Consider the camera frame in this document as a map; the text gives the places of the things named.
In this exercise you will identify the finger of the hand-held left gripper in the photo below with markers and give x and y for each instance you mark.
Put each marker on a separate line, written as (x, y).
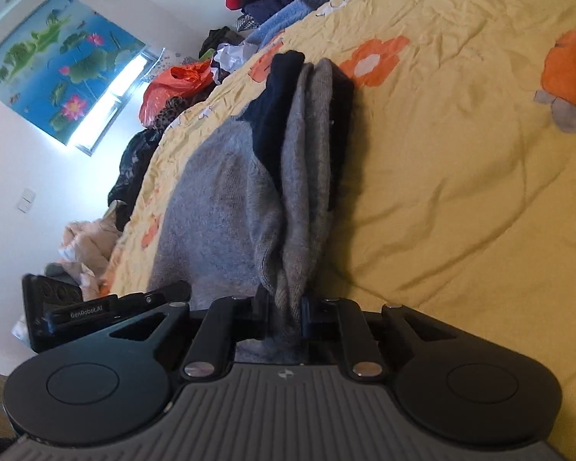
(168, 293)

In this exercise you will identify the yellow floral bedsheet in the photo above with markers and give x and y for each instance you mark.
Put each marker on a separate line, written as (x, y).
(461, 177)

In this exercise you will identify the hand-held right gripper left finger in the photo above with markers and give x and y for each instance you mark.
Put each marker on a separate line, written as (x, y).
(261, 307)

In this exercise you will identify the white crumpled plastic bag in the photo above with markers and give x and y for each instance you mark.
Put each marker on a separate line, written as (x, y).
(230, 57)

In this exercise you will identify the window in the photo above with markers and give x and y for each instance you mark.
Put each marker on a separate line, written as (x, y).
(105, 110)

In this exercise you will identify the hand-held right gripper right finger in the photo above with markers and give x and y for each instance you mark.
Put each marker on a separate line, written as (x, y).
(309, 309)

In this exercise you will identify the grey and navy sweater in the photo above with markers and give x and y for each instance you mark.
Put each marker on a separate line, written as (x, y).
(221, 211)

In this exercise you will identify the purple garment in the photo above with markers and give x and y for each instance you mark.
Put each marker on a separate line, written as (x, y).
(264, 7)

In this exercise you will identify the white light switch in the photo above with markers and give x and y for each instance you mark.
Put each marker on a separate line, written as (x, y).
(26, 200)

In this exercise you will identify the blue quilted blanket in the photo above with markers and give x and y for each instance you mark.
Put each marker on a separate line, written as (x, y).
(288, 14)

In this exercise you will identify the cream quilted garment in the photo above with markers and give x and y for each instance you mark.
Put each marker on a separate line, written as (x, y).
(84, 245)

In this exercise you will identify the lotus print window blind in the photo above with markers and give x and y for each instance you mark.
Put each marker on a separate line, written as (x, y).
(53, 57)

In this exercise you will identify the orange plastic bag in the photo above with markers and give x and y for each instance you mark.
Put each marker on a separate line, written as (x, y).
(173, 86)

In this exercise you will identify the leopard print cloth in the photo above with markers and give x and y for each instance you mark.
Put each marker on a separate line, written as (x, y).
(170, 110)

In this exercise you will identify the dark bag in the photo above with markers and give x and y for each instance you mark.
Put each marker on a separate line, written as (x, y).
(216, 41)

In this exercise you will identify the dark lace garment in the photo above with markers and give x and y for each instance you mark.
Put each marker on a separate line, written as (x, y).
(132, 163)

